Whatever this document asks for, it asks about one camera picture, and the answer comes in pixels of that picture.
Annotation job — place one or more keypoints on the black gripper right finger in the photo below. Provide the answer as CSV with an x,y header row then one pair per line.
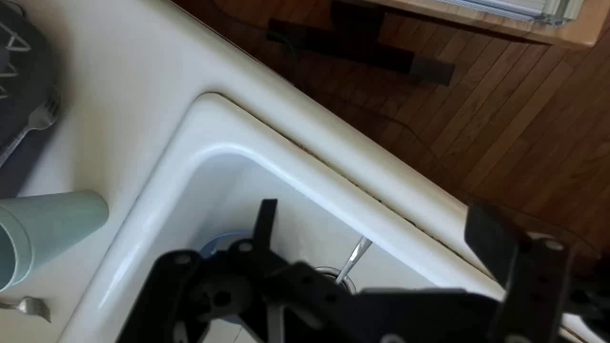
x,y
534,287

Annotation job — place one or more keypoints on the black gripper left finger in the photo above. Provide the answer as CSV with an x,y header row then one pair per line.
x,y
191,299

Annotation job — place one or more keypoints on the blue plate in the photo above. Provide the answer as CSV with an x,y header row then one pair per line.
x,y
219,245

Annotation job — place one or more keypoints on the white kitchen sink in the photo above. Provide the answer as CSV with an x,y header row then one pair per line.
x,y
210,165

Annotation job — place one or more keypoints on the pale blue-green plastic cup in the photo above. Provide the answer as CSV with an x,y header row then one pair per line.
x,y
44,230

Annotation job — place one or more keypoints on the silver fork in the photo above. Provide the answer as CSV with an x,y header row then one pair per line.
x,y
34,125

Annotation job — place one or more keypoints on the black metal floor bar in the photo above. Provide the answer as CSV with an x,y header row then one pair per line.
x,y
355,45

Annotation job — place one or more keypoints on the light wooden frame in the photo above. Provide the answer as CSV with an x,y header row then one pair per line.
x,y
496,20

